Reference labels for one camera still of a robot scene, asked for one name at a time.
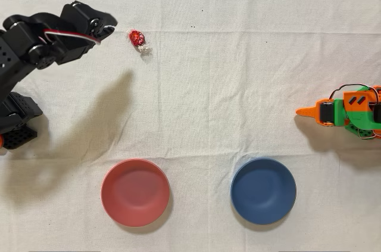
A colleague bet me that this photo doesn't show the red candy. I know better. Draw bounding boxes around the red candy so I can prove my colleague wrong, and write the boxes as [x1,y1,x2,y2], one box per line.
[127,28,152,55]

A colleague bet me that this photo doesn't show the blue bowl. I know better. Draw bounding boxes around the blue bowl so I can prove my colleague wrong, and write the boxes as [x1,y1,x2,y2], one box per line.
[230,157,298,225]

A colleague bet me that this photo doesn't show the red bowl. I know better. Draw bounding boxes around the red bowl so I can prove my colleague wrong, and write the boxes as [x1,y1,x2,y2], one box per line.
[100,158,171,228]

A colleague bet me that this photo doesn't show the white cloth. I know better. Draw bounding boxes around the white cloth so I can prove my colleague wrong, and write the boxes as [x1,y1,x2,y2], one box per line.
[0,0,381,252]

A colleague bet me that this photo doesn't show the red white servo cable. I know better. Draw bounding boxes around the red white servo cable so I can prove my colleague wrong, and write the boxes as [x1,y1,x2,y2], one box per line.
[38,27,102,46]

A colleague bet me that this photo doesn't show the thin servo cable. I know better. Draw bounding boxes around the thin servo cable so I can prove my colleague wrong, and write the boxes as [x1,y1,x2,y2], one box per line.
[329,83,381,104]

